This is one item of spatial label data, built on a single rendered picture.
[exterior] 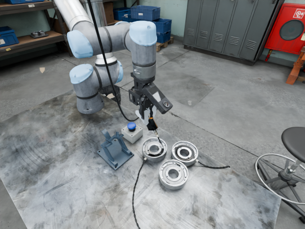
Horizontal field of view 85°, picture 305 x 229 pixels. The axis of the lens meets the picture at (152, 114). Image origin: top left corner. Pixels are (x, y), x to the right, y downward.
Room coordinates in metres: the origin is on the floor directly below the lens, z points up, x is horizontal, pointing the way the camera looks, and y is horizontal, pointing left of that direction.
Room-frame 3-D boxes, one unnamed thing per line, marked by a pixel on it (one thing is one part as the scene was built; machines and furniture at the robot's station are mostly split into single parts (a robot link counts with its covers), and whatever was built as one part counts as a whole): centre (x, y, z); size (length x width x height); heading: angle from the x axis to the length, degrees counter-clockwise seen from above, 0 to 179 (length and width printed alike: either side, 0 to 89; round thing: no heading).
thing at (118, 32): (0.58, 0.10, 1.23); 0.11 x 0.11 x 0.08; 33
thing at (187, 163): (0.42, -0.13, 0.82); 0.10 x 0.10 x 0.04
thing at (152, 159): (0.44, -0.01, 0.82); 0.10 x 0.10 x 0.04
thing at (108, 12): (4.60, 1.21, 0.67); 0.52 x 0.43 x 0.43; 140
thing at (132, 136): (0.54, 0.10, 0.82); 0.08 x 0.07 x 0.05; 50
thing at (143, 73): (0.51, 0.03, 1.15); 0.08 x 0.08 x 0.05
